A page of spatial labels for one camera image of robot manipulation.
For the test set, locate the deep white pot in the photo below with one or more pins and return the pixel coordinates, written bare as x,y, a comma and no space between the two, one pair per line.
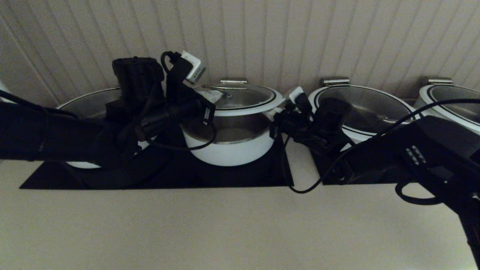
232,153

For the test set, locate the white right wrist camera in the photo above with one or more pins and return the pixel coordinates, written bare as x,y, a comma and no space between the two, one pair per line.
296,94

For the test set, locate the far right white pot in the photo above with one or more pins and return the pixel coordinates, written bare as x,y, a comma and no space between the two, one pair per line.
457,103

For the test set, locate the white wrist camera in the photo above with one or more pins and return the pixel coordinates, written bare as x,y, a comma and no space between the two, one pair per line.
193,67
296,94

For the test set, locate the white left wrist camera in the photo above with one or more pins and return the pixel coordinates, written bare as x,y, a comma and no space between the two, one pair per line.
193,67

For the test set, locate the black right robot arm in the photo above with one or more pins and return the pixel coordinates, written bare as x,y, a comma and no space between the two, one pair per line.
412,157

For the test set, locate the white pole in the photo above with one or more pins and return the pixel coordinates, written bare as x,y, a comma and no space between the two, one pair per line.
4,88

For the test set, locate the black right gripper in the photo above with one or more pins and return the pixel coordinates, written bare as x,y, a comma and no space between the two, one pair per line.
296,127

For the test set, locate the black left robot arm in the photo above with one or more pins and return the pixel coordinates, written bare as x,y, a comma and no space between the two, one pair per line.
45,131

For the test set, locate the black glass induction panel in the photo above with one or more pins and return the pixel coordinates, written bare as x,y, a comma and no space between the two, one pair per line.
262,174
324,177

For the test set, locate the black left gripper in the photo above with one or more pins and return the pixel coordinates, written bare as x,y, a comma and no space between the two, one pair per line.
187,110

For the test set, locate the small glass lid white rim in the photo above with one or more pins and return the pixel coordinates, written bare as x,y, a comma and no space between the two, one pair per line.
247,97

